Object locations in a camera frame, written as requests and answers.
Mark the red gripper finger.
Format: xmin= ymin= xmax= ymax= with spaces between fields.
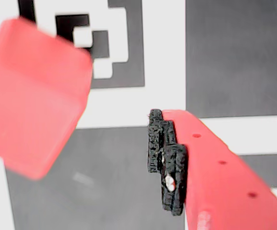
xmin=147 ymin=109 xmax=277 ymax=230

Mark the red cube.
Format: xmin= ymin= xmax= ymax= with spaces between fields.
xmin=0 ymin=18 xmax=93 ymax=181

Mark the black white marker checkerboard mat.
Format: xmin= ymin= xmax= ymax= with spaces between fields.
xmin=0 ymin=0 xmax=277 ymax=230

